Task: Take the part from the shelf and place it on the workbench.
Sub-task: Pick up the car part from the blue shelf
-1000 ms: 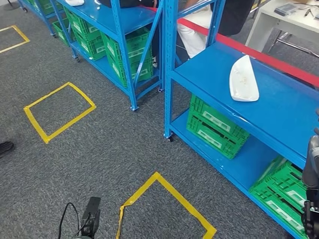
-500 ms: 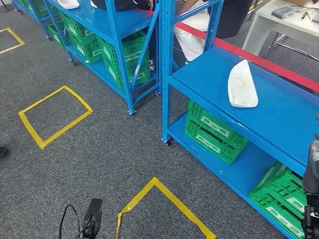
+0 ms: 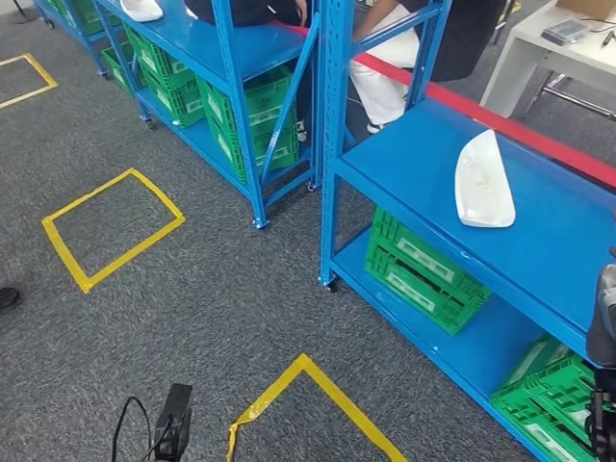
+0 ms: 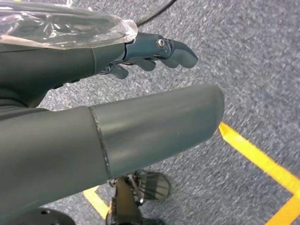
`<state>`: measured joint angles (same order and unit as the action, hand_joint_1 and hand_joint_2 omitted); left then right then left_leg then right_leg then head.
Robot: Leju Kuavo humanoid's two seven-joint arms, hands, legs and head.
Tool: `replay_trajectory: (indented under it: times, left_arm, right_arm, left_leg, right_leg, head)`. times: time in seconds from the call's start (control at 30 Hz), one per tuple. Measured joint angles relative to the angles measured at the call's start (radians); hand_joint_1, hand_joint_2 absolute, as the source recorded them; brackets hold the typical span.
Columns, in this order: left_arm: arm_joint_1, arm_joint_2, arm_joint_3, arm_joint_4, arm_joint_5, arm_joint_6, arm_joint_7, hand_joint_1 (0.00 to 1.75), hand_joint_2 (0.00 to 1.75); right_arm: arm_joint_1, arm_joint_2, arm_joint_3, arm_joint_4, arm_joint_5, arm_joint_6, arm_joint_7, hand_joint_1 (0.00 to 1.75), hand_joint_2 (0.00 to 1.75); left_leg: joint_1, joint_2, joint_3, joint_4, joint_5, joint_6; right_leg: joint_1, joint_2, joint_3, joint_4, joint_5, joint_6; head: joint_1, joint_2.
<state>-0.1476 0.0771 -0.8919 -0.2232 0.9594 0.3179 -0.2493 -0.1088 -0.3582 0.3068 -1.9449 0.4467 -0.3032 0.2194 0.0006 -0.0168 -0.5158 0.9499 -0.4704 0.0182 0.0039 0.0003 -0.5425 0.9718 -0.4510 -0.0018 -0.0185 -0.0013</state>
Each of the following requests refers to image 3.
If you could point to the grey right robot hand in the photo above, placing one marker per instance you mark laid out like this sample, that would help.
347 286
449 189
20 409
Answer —
604 325

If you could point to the white plastic part orange writing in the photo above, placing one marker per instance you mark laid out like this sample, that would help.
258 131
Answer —
483 185

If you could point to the person's forearm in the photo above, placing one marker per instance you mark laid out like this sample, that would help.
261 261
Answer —
373 19

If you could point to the blue metal shelf rack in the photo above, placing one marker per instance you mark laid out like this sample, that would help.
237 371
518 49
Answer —
96 56
260 44
553 242

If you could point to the long red strip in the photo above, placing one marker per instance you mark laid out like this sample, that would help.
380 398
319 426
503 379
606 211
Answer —
529 137

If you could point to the white table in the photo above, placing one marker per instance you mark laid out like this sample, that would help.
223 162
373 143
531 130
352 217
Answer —
577 57

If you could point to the black pen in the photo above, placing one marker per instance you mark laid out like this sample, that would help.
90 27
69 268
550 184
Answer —
608 39

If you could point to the grey flat device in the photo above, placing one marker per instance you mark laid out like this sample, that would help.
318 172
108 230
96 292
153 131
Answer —
565 30

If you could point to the cardboard box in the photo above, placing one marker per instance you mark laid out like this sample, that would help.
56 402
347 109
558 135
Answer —
587 6

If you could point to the crumpled yellow floor tape square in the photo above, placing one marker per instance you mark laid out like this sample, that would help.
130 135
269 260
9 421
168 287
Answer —
351 408

